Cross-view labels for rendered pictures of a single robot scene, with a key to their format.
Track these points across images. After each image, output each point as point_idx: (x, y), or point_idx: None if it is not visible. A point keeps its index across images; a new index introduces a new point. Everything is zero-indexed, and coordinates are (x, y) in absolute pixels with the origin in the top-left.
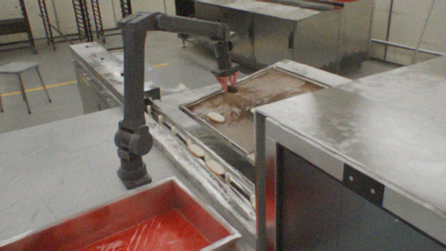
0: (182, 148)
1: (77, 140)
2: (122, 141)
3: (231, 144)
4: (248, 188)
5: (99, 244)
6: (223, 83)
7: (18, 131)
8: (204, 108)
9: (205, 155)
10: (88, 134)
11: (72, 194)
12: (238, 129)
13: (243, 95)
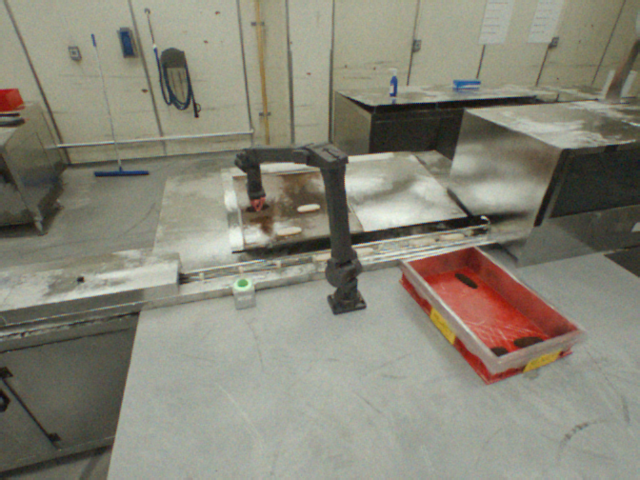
0: (325, 262)
1: (225, 352)
2: (350, 274)
3: None
4: (395, 243)
5: None
6: (262, 203)
7: (122, 440)
8: (261, 234)
9: None
10: (213, 341)
11: (361, 348)
12: (322, 225)
13: None
